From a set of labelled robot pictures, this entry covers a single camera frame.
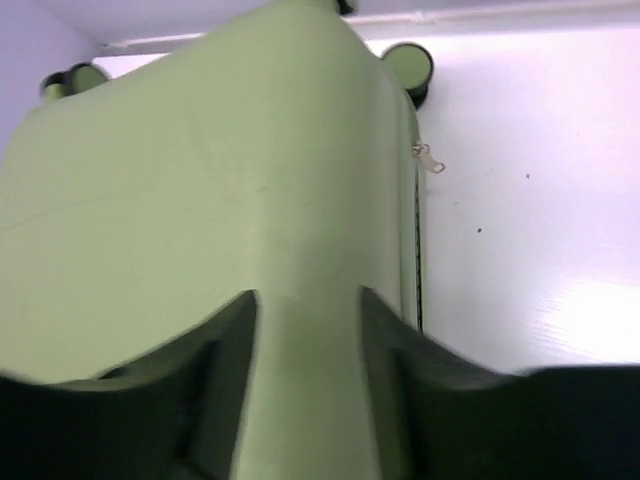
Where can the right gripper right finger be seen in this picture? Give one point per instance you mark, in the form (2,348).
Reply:
(439,416)

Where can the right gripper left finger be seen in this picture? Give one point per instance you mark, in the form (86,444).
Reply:
(171,413)

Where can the green hard-shell suitcase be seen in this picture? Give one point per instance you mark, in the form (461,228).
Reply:
(277,154)

